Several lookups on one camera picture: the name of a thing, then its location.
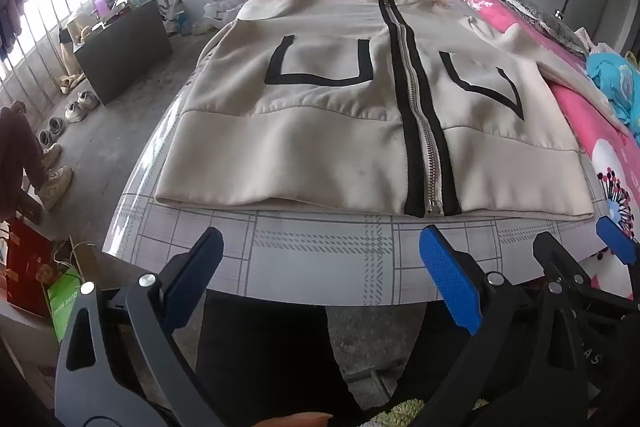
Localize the pink floral blanket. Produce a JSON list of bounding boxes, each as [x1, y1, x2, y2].
[[452, 0, 640, 303]]

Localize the green paper bag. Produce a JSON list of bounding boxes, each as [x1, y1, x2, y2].
[[47, 264, 88, 343]]

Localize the beige zip jacket black trim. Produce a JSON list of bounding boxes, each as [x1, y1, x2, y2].
[[154, 0, 631, 220]]

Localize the row of shoes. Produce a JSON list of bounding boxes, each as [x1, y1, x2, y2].
[[37, 74, 99, 211]]

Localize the blue cartoon print cloth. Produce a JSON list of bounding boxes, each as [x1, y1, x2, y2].
[[586, 52, 640, 135]]

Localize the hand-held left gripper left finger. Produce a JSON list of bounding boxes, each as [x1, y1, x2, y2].
[[54, 227, 226, 427]]

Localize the person's black pants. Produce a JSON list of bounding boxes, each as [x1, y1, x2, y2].
[[195, 292, 461, 415]]

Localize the red paper bag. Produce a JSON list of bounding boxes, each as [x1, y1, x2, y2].
[[5, 219, 56, 318]]

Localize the dark maroon garment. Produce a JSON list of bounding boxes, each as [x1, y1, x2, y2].
[[0, 102, 51, 218]]

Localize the green fuzzy mat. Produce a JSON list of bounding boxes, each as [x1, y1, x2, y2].
[[372, 399, 488, 427]]

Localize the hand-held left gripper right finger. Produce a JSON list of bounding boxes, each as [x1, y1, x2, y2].
[[419, 225, 593, 427]]

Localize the grey floral pillow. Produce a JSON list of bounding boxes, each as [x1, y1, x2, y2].
[[492, 0, 591, 55]]

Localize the black cabinet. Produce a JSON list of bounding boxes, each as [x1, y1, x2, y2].
[[72, 0, 173, 105]]

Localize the white plastic bag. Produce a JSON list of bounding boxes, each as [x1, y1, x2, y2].
[[202, 0, 256, 32]]

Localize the plaid floral tablecloth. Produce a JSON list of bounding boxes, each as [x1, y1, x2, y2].
[[102, 0, 608, 308]]

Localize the hanging dark clothes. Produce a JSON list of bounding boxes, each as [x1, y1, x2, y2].
[[0, 0, 26, 60]]

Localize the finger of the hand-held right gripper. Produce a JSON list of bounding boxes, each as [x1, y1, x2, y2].
[[532, 232, 593, 290], [596, 216, 640, 268]]

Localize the metal window railing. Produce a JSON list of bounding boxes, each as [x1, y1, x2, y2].
[[0, 0, 111, 118]]

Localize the person's left hand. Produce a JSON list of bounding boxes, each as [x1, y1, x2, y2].
[[257, 412, 334, 427]]

